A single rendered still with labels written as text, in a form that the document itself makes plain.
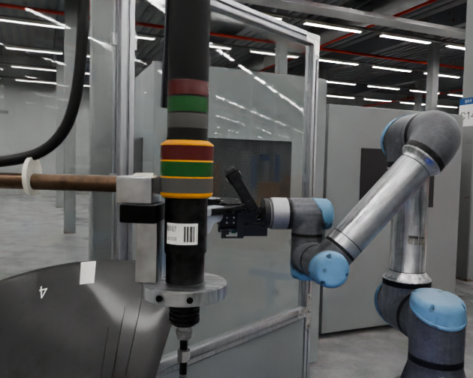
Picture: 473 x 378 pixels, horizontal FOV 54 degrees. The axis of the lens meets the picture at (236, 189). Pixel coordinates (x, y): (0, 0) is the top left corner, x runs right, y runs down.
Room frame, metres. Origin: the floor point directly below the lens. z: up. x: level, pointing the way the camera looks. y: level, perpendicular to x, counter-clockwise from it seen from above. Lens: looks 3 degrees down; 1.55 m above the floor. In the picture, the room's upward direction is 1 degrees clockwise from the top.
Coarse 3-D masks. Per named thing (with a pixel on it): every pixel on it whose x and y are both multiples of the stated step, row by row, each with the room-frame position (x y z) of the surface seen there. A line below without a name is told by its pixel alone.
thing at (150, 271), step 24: (120, 192) 0.38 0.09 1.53; (144, 192) 0.37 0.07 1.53; (120, 216) 0.37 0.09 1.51; (144, 216) 0.37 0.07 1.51; (144, 240) 0.37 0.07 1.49; (144, 264) 0.37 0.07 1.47; (144, 288) 0.37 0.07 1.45; (168, 288) 0.36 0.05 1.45; (192, 288) 0.36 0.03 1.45; (216, 288) 0.36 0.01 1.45
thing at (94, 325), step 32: (0, 288) 0.52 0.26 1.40; (32, 288) 0.52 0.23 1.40; (64, 288) 0.52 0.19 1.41; (96, 288) 0.52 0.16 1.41; (128, 288) 0.53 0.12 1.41; (0, 320) 0.50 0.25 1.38; (32, 320) 0.50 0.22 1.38; (64, 320) 0.49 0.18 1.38; (96, 320) 0.49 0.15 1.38; (128, 320) 0.49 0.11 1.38; (160, 320) 0.50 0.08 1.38; (0, 352) 0.48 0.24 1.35; (32, 352) 0.47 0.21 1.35; (64, 352) 0.47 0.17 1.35; (96, 352) 0.46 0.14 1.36; (128, 352) 0.46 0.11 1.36; (160, 352) 0.47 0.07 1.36
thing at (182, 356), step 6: (180, 342) 0.38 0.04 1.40; (186, 342) 0.38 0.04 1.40; (180, 348) 0.38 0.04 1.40; (186, 348) 0.38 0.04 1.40; (180, 354) 0.38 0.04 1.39; (186, 354) 0.38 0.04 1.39; (180, 360) 0.38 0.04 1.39; (186, 360) 0.38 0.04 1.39; (180, 366) 0.38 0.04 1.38; (186, 366) 0.38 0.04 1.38; (180, 372) 0.38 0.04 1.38; (186, 372) 0.38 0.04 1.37
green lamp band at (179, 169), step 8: (160, 168) 0.38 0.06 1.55; (168, 168) 0.37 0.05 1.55; (176, 168) 0.36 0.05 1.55; (184, 168) 0.36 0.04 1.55; (192, 168) 0.36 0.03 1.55; (200, 168) 0.37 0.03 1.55; (208, 168) 0.37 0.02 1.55; (184, 176) 0.36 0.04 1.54; (192, 176) 0.36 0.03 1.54; (200, 176) 0.37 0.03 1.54; (208, 176) 0.37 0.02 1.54
